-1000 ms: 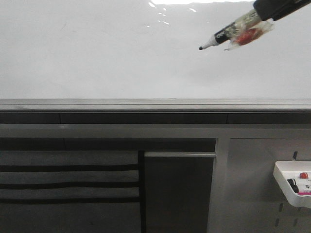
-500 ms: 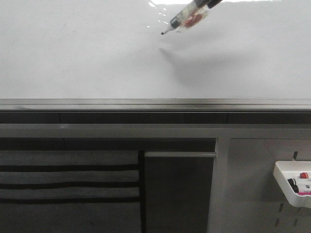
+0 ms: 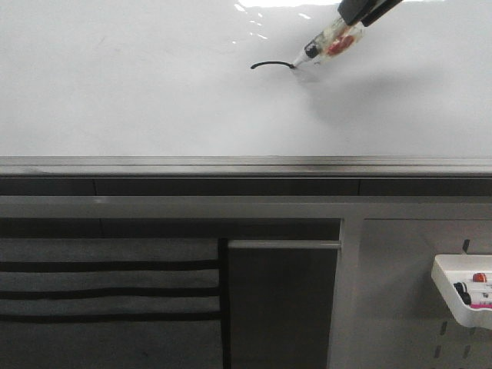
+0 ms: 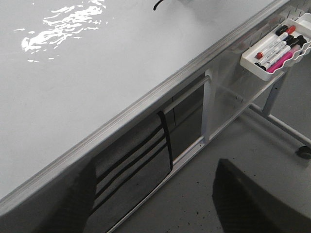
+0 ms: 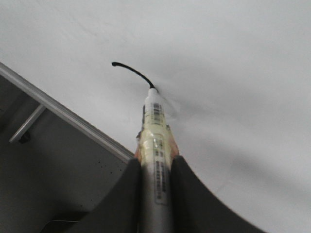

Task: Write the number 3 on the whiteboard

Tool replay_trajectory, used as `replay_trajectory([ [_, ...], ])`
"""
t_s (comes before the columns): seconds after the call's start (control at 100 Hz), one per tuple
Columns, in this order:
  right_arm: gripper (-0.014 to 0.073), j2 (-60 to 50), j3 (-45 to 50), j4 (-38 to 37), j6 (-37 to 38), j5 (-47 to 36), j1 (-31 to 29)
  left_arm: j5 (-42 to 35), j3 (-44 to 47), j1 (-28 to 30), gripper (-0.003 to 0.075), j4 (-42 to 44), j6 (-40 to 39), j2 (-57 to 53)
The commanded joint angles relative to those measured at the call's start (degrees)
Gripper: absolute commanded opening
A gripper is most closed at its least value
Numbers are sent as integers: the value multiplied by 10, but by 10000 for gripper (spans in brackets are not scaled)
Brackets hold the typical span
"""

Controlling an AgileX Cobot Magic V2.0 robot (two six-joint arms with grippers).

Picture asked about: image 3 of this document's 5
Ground grey fabric organizer black stripes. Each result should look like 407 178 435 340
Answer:
1 238 231 368

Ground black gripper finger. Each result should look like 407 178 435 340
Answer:
361 0 402 27
337 0 377 25

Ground red capped marker in tray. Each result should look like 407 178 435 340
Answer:
472 272 491 284

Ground white black-tipped whiteboard marker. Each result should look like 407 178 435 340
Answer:
291 17 364 68

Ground dark grey panel with rail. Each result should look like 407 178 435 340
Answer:
229 240 338 368

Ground large white whiteboard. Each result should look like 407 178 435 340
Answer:
1 1 491 176

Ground grey slotted pegboard panel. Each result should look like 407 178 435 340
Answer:
331 220 491 368

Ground black capped marker in tray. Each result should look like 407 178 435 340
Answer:
454 282 491 305

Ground white plastic marker tray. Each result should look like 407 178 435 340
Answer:
431 254 491 330

